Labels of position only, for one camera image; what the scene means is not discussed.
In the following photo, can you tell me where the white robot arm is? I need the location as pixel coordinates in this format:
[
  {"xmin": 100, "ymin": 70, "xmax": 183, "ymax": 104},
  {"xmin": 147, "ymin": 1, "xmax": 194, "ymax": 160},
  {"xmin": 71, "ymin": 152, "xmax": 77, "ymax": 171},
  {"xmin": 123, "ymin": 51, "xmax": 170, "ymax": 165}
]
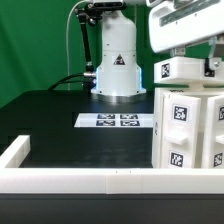
[{"xmin": 86, "ymin": 0, "xmax": 224, "ymax": 101}]

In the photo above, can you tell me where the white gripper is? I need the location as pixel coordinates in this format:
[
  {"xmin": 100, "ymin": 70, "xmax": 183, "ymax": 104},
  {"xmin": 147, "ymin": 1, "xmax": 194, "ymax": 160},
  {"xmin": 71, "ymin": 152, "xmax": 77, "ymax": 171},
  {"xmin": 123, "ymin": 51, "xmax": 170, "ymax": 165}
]
[{"xmin": 148, "ymin": 0, "xmax": 224, "ymax": 77}]

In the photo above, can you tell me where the white cabinet body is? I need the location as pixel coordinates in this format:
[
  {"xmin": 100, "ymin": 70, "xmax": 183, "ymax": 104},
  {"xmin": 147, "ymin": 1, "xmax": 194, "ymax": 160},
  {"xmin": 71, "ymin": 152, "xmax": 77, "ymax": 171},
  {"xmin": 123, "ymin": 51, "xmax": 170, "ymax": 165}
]
[{"xmin": 152, "ymin": 87, "xmax": 224, "ymax": 168}]

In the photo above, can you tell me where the black cable bundle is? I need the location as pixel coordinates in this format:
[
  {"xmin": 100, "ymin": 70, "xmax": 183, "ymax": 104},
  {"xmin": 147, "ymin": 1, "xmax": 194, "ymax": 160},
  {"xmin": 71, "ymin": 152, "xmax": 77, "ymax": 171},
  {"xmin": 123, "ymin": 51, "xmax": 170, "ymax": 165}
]
[{"xmin": 47, "ymin": 73, "xmax": 95, "ymax": 92}]

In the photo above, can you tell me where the white cabinet top block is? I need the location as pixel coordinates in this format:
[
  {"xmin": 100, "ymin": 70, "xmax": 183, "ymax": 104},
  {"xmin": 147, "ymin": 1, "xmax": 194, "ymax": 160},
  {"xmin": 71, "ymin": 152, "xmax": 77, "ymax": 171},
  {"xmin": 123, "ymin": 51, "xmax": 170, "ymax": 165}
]
[{"xmin": 154, "ymin": 56, "xmax": 224, "ymax": 85}]

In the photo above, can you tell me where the white cabinet door panel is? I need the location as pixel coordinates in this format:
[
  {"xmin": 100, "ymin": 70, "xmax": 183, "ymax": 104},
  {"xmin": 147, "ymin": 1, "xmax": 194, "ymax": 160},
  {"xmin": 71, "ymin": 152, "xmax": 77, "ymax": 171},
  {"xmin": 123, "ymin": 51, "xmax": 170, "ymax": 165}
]
[{"xmin": 161, "ymin": 94, "xmax": 201, "ymax": 168}]

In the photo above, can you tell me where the white U-shaped fence wall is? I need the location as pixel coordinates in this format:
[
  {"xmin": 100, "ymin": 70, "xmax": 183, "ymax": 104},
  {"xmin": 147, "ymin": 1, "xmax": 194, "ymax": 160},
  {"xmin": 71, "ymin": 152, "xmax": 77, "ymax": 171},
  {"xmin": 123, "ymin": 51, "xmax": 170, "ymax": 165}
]
[{"xmin": 0, "ymin": 135, "xmax": 224, "ymax": 194}]

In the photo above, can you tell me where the white cable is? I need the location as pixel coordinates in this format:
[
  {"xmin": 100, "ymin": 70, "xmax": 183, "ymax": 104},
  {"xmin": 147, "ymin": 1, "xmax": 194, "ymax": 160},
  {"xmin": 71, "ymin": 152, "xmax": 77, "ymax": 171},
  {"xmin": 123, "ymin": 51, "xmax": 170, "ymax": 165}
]
[{"xmin": 65, "ymin": 0, "xmax": 88, "ymax": 91}]

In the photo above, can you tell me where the white marker base plate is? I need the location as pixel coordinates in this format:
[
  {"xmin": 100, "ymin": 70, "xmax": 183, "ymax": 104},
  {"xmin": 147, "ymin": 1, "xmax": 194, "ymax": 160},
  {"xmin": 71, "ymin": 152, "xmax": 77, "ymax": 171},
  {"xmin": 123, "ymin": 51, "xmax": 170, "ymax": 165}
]
[{"xmin": 74, "ymin": 113, "xmax": 153, "ymax": 128}]

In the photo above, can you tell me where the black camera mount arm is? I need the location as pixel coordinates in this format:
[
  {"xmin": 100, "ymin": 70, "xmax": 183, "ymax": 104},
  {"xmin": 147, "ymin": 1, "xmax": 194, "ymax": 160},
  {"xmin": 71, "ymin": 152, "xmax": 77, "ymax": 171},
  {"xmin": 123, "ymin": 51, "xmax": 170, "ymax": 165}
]
[{"xmin": 75, "ymin": 3, "xmax": 102, "ymax": 81}]

